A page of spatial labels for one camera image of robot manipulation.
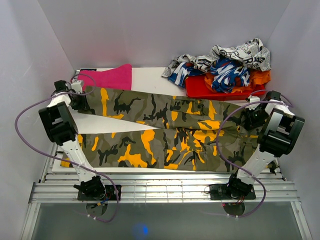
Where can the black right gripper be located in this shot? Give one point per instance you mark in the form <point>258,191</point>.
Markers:
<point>250,124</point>

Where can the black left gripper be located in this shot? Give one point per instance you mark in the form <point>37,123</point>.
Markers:
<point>84,105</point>

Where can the camouflage yellow green trousers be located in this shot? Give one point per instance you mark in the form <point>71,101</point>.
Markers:
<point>183,133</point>

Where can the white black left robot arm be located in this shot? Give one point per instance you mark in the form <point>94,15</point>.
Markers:
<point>61,129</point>

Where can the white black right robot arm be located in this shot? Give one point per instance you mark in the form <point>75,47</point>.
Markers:
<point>280,129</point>

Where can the orange trousers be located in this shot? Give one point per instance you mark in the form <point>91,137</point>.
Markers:
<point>257,79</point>

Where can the folded pink trousers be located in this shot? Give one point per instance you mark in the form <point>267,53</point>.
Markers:
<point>119,78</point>

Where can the blue white patterned trousers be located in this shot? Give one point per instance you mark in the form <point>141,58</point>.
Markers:
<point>223,76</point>

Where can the newspaper print trousers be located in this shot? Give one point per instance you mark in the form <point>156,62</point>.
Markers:
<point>252,54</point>

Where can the red plastic tray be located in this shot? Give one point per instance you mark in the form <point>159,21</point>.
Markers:
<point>196,88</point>

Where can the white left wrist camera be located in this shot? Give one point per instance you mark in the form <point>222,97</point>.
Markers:
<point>77,86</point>

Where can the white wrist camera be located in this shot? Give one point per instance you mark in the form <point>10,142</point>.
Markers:
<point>77,86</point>
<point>254,102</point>

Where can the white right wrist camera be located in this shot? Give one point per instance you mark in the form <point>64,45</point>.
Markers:
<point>254,102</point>

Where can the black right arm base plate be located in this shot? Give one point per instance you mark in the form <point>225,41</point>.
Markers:
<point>217,193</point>

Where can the aluminium table frame rail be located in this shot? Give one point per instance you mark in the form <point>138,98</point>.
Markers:
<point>153,187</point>

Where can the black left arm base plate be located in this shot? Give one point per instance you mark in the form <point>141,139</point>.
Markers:
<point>110,193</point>

